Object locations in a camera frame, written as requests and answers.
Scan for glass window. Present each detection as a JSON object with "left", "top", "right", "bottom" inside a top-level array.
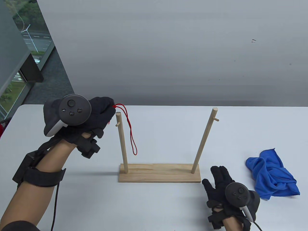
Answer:
[{"left": 0, "top": 0, "right": 56, "bottom": 121}]

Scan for wooden rack with two posts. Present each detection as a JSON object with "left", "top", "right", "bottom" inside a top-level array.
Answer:
[{"left": 115, "top": 108, "right": 220, "bottom": 183}]

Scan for red elastic cord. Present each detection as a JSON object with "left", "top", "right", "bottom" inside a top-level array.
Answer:
[{"left": 113, "top": 104, "right": 137, "bottom": 155}]

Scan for dark grey left hand controller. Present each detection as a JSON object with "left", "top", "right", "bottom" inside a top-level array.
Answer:
[{"left": 43, "top": 94, "right": 92, "bottom": 137}]

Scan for person's right hand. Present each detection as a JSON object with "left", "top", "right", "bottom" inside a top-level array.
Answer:
[{"left": 202, "top": 166, "right": 252, "bottom": 231}]

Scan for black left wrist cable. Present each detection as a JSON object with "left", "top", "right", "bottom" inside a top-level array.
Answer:
[{"left": 51, "top": 183, "right": 60, "bottom": 231}]

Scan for dark grey right hand controller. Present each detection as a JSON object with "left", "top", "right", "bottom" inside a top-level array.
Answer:
[{"left": 225, "top": 182, "right": 261, "bottom": 222}]

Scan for black panel base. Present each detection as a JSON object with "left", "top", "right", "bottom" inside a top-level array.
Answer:
[{"left": 20, "top": 55, "right": 44, "bottom": 83}]

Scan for person's right forearm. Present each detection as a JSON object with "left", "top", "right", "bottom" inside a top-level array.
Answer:
[{"left": 224, "top": 215, "right": 243, "bottom": 231}]

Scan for blue towel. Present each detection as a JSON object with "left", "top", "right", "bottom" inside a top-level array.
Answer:
[{"left": 245, "top": 148, "right": 301, "bottom": 200}]

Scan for person's left forearm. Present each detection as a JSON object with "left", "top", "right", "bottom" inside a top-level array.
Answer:
[{"left": 0, "top": 138, "right": 77, "bottom": 231}]

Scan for person's left hand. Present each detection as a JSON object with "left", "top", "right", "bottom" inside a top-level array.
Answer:
[{"left": 54, "top": 97, "right": 115, "bottom": 159}]

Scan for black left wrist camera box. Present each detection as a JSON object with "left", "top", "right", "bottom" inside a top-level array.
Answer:
[{"left": 13, "top": 150, "right": 66, "bottom": 187}]

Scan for grey frosted panel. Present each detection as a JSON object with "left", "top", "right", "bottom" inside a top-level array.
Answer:
[{"left": 0, "top": 0, "right": 33, "bottom": 95}]

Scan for red and black chair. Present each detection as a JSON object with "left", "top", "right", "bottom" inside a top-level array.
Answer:
[{"left": 0, "top": 117, "right": 12, "bottom": 140}]

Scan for dark grey hand controller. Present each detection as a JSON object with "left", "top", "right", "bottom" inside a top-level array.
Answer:
[
  {"left": 225, "top": 182, "right": 261, "bottom": 222},
  {"left": 43, "top": 94, "right": 92, "bottom": 137}
]

